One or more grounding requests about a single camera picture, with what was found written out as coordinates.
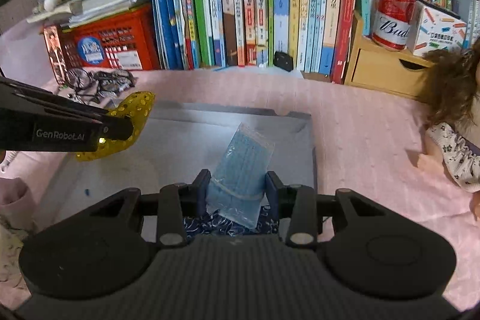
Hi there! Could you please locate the white printed carton box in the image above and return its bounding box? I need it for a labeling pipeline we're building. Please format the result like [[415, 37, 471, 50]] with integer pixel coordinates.
[[407, 0, 467, 57]]

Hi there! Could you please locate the navy floral fabric pouch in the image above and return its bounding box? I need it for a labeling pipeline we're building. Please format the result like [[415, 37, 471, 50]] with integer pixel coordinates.
[[183, 205, 279, 239]]

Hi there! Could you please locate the brown haired doll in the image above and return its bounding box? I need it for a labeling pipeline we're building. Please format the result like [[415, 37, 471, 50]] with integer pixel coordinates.
[[416, 41, 479, 221]]

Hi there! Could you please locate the small wooden drawer box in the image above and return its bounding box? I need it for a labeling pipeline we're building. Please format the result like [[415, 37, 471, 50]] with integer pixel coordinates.
[[344, 12, 433, 99]]

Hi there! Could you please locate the miniature black bicycle model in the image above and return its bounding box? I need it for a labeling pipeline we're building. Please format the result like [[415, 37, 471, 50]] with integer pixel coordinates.
[[58, 68, 137, 105]]

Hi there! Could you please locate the blue packaged face mask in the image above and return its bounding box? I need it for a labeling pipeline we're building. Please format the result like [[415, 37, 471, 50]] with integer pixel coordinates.
[[206, 124, 275, 229]]

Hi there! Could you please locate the red plastic crate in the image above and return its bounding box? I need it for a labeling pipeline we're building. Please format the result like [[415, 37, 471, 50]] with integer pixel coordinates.
[[51, 3, 162, 71]]

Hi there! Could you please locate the gold sequin bow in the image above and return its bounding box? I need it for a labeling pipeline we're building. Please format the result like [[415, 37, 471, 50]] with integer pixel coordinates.
[[76, 91, 155, 162]]

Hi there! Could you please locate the red Budweiser can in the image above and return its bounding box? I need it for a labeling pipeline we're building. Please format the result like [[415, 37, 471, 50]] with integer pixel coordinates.
[[371, 0, 416, 51]]

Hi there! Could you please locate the white shallow tray box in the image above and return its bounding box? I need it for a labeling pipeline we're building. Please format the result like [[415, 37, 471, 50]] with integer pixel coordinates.
[[34, 101, 317, 230]]

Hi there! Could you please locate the large drawn paper cup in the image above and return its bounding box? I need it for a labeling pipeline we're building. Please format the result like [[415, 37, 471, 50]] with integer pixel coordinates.
[[1, 178, 35, 231]]

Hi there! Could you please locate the smartphone with photo screen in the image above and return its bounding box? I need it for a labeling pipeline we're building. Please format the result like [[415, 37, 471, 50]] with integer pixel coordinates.
[[43, 26, 68, 85]]

